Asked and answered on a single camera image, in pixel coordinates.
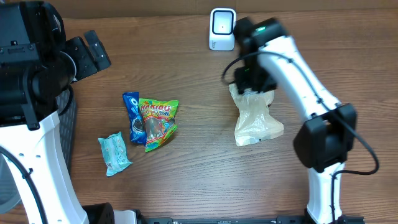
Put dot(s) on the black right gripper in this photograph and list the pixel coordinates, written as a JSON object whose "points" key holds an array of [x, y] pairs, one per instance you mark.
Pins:
{"points": [[242, 81]]}

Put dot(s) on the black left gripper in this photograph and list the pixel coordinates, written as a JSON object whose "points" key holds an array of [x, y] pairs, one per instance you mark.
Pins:
{"points": [[78, 46]]}

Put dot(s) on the beige pastry snack bag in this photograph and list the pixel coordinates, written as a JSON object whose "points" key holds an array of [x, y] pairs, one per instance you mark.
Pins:
{"points": [[254, 123]]}

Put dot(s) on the blue Oreo packet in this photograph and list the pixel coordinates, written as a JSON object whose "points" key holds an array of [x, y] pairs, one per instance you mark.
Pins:
{"points": [[137, 128]]}

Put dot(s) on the green Haribo gummy bag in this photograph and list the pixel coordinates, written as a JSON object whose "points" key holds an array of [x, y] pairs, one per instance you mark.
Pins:
{"points": [[159, 120]]}

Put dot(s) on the teal snack packet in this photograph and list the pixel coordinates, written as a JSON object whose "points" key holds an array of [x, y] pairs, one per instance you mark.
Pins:
{"points": [[114, 153]]}

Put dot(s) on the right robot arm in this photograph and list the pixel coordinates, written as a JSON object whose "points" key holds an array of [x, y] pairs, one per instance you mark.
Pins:
{"points": [[271, 59]]}

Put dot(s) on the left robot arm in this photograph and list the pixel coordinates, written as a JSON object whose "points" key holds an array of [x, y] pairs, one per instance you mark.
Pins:
{"points": [[38, 63]]}

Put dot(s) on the white barcode scanner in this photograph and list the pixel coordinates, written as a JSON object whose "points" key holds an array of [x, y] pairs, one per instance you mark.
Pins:
{"points": [[222, 23]]}

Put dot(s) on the cardboard back board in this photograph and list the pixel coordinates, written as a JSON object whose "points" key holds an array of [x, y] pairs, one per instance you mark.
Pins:
{"points": [[83, 9]]}

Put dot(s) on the grey plastic mesh basket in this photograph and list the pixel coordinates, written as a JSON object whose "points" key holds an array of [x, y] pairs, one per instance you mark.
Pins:
{"points": [[9, 192]]}

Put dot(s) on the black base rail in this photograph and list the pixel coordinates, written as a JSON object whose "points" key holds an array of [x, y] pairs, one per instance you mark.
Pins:
{"points": [[277, 220]]}

